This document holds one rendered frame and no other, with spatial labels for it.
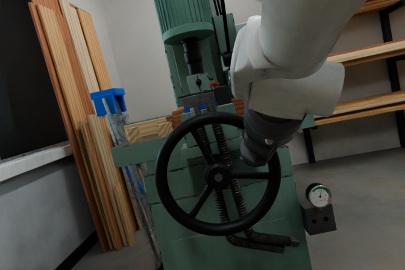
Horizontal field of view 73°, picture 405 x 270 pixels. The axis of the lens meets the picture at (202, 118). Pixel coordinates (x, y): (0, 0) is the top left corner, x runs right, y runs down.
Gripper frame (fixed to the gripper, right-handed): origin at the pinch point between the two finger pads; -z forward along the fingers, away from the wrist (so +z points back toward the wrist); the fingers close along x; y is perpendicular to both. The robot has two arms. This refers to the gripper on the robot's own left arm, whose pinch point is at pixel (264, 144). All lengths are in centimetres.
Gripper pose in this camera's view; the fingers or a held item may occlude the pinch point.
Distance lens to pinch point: 56.4
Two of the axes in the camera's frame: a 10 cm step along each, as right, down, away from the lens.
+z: -1.0, -4.3, -9.0
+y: -7.7, -5.3, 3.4
